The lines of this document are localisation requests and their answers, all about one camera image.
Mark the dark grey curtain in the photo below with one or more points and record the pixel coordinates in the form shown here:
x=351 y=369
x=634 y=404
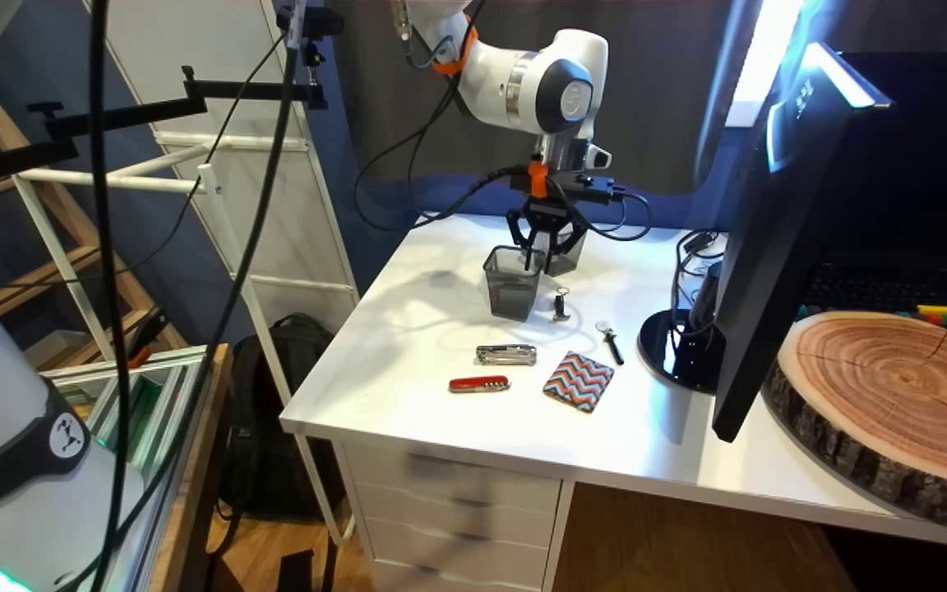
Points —
x=650 y=100

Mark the wood slice cushion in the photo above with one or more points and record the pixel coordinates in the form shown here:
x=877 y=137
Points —
x=888 y=404

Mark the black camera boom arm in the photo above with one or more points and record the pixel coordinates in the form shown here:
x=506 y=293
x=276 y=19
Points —
x=122 y=116

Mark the red yellow small object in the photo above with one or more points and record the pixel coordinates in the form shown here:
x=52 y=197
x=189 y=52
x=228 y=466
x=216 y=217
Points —
x=935 y=312

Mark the orange gripper mount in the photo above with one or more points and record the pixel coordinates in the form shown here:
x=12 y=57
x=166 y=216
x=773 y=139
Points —
x=541 y=181

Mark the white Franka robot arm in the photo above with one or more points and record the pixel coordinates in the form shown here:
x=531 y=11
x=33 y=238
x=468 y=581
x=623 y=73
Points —
x=518 y=84

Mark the red pocket knife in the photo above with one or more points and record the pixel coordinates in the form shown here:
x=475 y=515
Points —
x=481 y=383

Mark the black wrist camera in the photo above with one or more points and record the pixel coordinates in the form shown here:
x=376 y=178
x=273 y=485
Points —
x=590 y=195

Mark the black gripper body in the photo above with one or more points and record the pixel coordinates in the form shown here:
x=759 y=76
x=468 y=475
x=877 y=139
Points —
x=547 y=217

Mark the grey device with green light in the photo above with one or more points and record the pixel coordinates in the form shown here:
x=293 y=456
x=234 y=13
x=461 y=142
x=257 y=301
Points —
x=2 y=460

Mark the white desk drawer unit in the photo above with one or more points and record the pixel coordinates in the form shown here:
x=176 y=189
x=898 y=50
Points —
x=451 y=515

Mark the white shelf frame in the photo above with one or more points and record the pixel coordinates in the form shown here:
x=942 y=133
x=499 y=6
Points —
x=222 y=166

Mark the black backpack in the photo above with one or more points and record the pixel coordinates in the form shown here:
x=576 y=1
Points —
x=276 y=416

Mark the empty black mesh basket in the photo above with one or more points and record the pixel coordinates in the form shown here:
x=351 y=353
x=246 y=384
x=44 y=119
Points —
x=568 y=255

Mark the wooden glass side table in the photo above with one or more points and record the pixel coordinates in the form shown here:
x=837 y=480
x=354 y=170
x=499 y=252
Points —
x=189 y=460

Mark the black computer monitor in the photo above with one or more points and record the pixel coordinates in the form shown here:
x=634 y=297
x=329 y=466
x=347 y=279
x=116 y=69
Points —
x=780 y=273

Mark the black pen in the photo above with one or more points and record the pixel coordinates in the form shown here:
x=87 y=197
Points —
x=612 y=348

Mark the black mesh basket with sachet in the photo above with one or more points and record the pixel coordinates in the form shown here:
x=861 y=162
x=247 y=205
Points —
x=512 y=293

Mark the chevron patterned case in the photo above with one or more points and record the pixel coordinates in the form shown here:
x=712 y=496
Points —
x=580 y=383

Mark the wooden ladder frame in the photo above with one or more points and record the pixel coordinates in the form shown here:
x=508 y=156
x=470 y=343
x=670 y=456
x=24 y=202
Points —
x=57 y=273

